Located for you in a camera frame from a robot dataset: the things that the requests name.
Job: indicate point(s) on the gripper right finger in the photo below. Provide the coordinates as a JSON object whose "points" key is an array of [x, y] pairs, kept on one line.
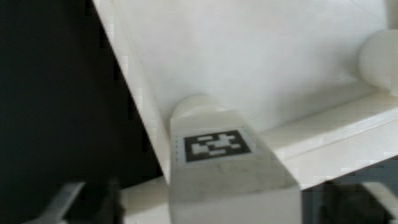
{"points": [[387, 198]]}

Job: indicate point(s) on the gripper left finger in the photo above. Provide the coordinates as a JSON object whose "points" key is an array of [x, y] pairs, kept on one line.
{"points": [[60, 206]]}

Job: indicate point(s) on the white square table top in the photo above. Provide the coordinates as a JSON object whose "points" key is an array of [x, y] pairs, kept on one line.
{"points": [[294, 60]]}

